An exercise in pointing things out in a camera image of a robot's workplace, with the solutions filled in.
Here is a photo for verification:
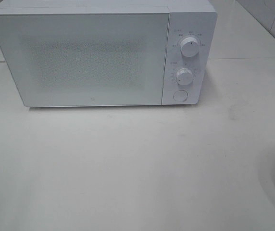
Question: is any round white door button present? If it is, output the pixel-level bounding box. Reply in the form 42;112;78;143
173;90;188;102

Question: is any white timer knob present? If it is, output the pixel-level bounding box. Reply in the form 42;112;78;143
175;68;194;86

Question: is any white microwave door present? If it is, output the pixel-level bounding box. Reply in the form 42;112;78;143
0;13;169;107

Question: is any white microwave oven body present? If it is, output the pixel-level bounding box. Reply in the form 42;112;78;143
0;0;217;106

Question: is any upper white power knob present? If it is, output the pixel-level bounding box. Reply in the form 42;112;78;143
179;35;200;58

